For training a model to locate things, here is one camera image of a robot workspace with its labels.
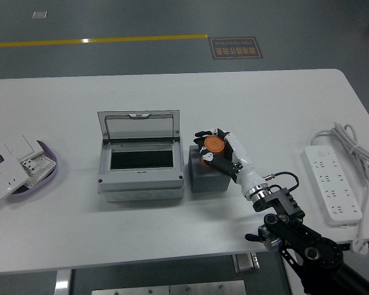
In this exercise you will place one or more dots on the white socket back module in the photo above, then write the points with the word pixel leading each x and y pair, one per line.
pixel 40 167

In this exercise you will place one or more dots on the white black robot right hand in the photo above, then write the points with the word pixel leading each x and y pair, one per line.
pixel 244 172

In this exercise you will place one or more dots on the white table leg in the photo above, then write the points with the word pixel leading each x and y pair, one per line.
pixel 295 284
pixel 62 282

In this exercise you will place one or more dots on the grey metal table bracket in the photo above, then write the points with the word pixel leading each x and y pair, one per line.
pixel 246 263

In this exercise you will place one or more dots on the small grey floor plate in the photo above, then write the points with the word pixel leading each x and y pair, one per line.
pixel 39 14

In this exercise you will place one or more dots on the white power plug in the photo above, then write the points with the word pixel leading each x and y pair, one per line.
pixel 359 246

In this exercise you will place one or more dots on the grey electrical enclosure box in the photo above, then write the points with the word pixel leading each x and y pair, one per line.
pixel 141 184

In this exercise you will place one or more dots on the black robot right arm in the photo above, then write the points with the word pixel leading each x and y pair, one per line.
pixel 307 242

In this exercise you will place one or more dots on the transparent smoky box lid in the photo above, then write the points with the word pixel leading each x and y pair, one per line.
pixel 140 127

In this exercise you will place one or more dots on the orange cylinder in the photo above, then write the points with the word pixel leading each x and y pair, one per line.
pixel 213 144

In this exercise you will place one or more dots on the grey metal base plate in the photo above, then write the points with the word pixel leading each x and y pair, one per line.
pixel 169 289

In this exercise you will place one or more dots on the black under-table control box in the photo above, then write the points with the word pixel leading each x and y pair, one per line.
pixel 346 245

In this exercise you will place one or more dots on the purple oval tray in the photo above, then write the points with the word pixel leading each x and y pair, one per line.
pixel 44 184

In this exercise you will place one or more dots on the white wall socket plate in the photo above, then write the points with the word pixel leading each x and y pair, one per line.
pixel 6 179

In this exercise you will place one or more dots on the white power strip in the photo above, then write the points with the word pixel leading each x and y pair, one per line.
pixel 332 181

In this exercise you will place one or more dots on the grey cube block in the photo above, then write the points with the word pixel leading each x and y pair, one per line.
pixel 209 182

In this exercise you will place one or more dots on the brown floor sign sticker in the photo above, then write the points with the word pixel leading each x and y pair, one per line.
pixel 235 48

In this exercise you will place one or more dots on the white blank switch plate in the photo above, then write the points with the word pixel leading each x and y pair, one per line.
pixel 20 146

